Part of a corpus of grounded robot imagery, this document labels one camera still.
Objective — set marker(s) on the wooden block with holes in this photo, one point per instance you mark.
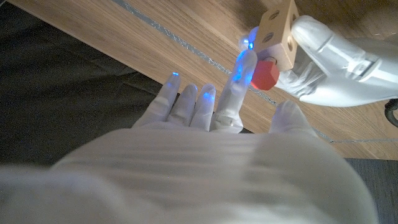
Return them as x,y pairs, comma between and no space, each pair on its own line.
276,31

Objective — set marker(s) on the black backdrop curtain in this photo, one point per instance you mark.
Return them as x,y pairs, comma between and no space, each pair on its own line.
62,93

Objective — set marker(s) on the red-headed wooden screw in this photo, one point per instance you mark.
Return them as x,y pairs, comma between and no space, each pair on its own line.
264,74

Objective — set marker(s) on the grey tape outline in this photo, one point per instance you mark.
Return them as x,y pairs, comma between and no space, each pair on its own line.
186,46

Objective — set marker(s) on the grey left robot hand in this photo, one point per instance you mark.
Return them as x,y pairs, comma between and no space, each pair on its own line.
335,71

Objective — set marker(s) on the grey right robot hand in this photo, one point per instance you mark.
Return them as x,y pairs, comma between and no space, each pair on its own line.
202,174

